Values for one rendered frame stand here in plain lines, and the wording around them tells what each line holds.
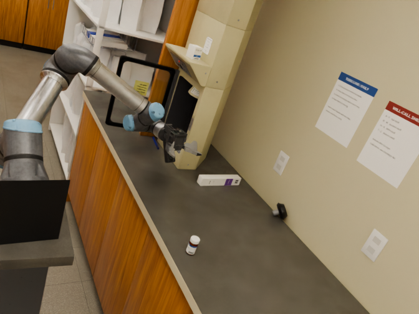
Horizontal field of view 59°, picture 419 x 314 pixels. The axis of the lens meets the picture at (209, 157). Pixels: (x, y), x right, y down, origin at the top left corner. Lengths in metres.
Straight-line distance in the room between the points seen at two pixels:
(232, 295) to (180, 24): 1.38
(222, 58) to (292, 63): 0.40
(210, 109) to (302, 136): 0.48
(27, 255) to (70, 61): 0.73
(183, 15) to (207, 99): 0.49
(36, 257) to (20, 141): 0.37
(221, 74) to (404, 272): 1.15
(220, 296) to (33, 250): 0.63
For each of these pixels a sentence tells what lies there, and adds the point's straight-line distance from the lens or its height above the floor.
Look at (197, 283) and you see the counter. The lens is 1.37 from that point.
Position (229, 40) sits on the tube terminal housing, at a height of 1.65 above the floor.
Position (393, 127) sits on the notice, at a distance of 1.62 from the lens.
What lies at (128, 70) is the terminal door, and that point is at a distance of 2.05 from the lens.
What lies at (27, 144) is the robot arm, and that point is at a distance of 1.32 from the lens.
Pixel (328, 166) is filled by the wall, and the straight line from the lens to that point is 1.78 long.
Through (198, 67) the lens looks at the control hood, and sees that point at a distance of 1.78.
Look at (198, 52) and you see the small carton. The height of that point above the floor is 1.55.
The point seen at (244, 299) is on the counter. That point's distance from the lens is 1.40.
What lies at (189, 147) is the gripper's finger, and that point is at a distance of 1.69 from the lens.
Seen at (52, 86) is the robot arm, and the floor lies 1.31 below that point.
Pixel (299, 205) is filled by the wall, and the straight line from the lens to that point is 1.90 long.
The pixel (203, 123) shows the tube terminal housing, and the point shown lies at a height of 1.22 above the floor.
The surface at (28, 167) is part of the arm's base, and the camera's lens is 1.29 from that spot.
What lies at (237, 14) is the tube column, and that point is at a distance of 1.81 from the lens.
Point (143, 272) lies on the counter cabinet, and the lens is 1.74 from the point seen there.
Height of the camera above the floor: 1.85
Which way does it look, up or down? 24 degrees down
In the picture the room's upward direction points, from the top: 20 degrees clockwise
